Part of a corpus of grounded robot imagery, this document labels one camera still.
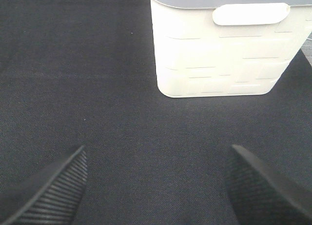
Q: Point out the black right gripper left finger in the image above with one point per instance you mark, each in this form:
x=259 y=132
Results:
x=49 y=197

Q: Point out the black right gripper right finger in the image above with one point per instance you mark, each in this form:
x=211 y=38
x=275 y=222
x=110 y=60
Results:
x=260 y=195

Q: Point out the black fabric table mat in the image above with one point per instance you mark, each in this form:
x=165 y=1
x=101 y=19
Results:
x=78 y=72

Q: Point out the white plastic basket grey rim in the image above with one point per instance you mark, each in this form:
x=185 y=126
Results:
x=207 y=48

